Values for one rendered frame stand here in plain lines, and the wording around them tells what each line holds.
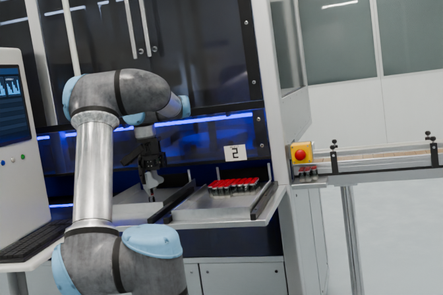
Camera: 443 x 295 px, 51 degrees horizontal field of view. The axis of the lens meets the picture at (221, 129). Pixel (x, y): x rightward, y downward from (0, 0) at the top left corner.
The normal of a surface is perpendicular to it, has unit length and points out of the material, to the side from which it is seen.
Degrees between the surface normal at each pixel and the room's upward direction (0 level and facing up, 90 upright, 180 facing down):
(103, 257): 52
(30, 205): 90
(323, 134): 90
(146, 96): 106
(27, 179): 90
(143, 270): 88
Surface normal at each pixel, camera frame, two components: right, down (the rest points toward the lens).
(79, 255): -0.17, -0.46
